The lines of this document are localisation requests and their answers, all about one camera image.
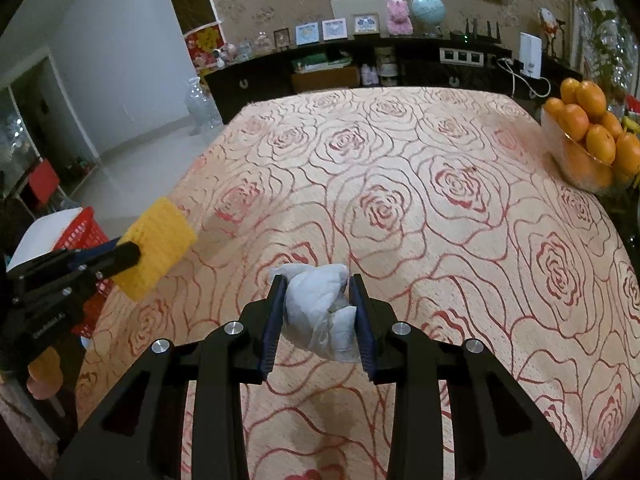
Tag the red white doll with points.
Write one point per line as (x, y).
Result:
(550, 27)

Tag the green papers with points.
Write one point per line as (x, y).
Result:
(322, 61)

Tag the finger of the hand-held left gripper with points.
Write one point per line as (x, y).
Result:
(125, 256)
(85, 256)

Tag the wooden box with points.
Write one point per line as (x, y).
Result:
(325, 80)

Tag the small figurine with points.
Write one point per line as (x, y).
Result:
(242, 51)

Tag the black television cabinet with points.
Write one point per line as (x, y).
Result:
(260, 80)

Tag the glass bowl of oranges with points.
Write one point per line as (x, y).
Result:
(590, 110)

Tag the white padded bench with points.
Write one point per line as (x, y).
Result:
(40, 240)

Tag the red chair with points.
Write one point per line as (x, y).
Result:
(45, 180)

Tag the black router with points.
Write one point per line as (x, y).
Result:
(475, 35)

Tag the white tissue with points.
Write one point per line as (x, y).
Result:
(310, 305)

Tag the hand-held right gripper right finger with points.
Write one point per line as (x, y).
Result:
(362, 330)

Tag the small white bottles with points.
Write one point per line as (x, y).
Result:
(369, 74)

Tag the dark picture frame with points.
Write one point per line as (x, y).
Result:
(281, 39)

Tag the white panel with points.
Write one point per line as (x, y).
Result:
(357, 5)

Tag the white power strip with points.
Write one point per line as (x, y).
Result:
(461, 56)

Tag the rose patterned tablecloth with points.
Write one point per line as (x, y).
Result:
(450, 260)

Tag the glass dome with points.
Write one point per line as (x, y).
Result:
(261, 42)

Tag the clear water jug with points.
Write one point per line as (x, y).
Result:
(202, 105)

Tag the red yellow floral banner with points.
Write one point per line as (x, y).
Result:
(202, 42)

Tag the yellow foam net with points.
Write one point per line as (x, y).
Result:
(155, 245)

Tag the red plastic basket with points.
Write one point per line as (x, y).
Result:
(82, 230)

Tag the white tower device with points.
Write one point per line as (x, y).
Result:
(531, 55)

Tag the glass vase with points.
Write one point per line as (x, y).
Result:
(610, 50)

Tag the light blue globe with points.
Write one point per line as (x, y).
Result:
(428, 10)

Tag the pink plush toy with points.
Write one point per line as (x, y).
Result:
(399, 16)

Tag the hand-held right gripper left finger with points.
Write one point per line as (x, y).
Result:
(270, 330)

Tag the person's left hand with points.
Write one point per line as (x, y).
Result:
(45, 375)

